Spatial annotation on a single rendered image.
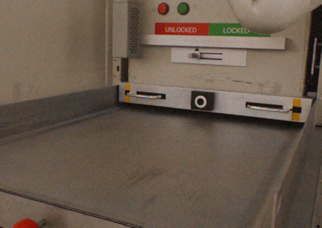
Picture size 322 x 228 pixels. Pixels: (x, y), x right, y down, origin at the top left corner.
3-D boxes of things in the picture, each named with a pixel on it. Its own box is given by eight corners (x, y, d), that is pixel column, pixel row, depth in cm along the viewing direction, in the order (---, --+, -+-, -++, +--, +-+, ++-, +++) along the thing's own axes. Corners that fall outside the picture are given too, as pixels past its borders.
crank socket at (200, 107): (210, 111, 98) (211, 93, 97) (189, 109, 100) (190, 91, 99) (213, 110, 100) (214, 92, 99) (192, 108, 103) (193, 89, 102)
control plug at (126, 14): (126, 58, 98) (127, -11, 95) (111, 57, 100) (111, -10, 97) (141, 57, 105) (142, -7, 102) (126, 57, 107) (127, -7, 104)
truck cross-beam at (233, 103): (309, 123, 90) (311, 99, 89) (118, 101, 113) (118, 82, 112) (310, 119, 94) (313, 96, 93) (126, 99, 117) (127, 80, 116)
